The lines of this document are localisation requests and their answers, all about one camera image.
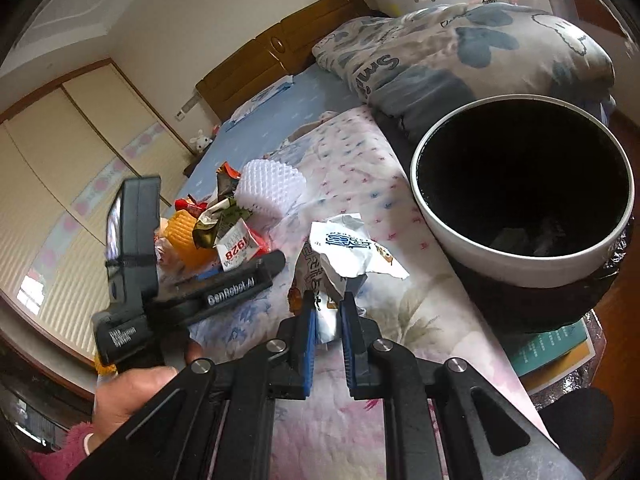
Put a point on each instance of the yellow foam fruit net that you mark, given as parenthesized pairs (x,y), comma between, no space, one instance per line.
(182,235)

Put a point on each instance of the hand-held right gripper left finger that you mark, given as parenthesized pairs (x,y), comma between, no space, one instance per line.
(309,342)

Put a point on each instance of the person's left forearm pink sleeve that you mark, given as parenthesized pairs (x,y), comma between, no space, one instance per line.
(60,452)

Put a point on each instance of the white quilt blue heart print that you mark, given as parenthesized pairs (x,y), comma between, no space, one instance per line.
(450,45)

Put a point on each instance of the teal book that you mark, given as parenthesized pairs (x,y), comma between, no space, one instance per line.
(545,347)

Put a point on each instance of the white round bin black liner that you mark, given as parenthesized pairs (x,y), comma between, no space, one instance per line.
(480,255)

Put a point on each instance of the dark wooden nightstand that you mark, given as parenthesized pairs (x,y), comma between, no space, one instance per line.
(192,162)

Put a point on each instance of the person's left hand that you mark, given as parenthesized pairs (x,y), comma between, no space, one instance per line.
(127,400)

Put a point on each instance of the cream sliding door wardrobe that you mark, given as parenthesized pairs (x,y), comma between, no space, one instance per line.
(60,170)

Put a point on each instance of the blue and white pillow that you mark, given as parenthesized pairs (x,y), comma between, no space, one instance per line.
(260,100)

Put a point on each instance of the gold and green wrapper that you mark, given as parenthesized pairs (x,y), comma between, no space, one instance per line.
(210,227)

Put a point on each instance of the floral pink quilt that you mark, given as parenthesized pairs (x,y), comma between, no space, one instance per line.
(350,160)

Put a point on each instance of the blue bedsheet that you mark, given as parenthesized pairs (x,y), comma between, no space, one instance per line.
(310,95)

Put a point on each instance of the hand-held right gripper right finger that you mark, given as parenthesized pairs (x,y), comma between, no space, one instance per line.
(350,352)

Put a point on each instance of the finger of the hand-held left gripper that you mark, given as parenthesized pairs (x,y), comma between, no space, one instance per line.
(270,265)

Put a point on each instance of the wooden headboard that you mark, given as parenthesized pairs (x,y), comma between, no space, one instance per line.
(280,45)

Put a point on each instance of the white snack wrapper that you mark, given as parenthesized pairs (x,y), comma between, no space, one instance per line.
(350,245)

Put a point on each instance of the white wrapper red print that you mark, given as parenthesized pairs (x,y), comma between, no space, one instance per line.
(237,252)

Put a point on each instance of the red snack wrapper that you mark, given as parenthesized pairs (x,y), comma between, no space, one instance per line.
(190,205)

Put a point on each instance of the white rabbit plush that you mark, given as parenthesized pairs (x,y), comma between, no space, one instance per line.
(200,141)

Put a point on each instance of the orange and brown wrapper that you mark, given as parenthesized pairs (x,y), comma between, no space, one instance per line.
(227,180)

